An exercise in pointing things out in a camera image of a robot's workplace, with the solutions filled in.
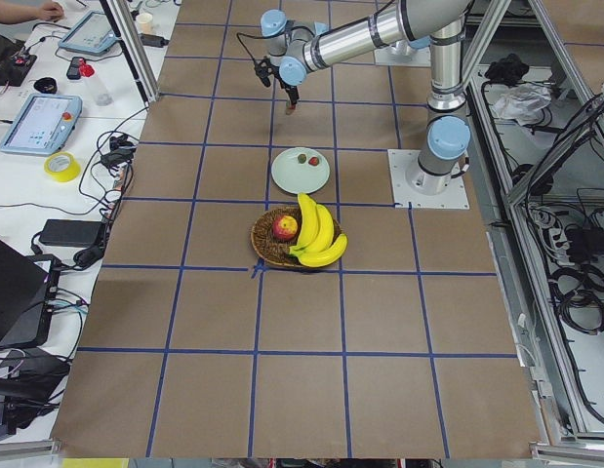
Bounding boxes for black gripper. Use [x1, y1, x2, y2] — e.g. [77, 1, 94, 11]
[254, 57, 300, 104]

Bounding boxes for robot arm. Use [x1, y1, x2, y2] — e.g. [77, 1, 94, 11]
[253, 0, 471, 196]

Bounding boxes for light green plate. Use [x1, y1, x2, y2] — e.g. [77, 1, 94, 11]
[271, 147, 331, 194]

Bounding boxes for person hand at desk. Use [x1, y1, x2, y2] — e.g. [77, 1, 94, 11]
[34, 1, 64, 22]

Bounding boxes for paper cup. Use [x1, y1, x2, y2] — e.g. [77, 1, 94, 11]
[136, 12, 153, 34]

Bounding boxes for red apple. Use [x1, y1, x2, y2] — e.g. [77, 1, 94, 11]
[272, 214, 299, 242]

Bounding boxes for wicker basket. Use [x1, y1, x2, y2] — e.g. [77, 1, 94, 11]
[251, 207, 343, 269]

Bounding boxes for yellow banana bunch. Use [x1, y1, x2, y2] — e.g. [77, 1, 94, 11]
[289, 193, 348, 268]

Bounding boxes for clear plastic bottle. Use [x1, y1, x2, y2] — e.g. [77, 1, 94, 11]
[78, 59, 113, 106]

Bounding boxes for upper teach pendant tablet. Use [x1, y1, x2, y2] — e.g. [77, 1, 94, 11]
[58, 11, 117, 56]

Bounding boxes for teach pendant tablet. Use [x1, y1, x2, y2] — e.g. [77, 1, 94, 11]
[0, 94, 83, 156]
[58, 11, 117, 56]

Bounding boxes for yellow tape roll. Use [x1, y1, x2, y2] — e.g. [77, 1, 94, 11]
[44, 151, 81, 183]

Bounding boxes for small black bowl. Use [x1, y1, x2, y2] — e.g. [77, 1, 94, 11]
[33, 77, 58, 95]

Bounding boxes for black cloth bundle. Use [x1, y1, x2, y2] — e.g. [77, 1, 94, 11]
[484, 53, 530, 87]

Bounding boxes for lower teach pendant tablet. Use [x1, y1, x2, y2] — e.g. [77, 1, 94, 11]
[0, 94, 83, 156]

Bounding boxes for crumpled white cloth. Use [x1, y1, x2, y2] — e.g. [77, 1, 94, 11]
[492, 84, 551, 126]

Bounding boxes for black power brick left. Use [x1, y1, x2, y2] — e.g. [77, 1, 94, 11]
[39, 219, 104, 248]

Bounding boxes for black laptop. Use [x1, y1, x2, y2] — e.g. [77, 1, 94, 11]
[0, 240, 60, 350]

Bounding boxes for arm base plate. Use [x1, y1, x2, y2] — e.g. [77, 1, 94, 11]
[374, 40, 430, 67]
[387, 149, 469, 210]

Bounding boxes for aluminium frame upright left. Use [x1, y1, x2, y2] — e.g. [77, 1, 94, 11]
[100, 0, 159, 104]

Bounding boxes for aluminium frame right structure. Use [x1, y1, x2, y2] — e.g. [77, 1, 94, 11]
[463, 1, 604, 467]

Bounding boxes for coiled black cables floor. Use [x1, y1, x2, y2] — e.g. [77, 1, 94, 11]
[547, 264, 604, 335]

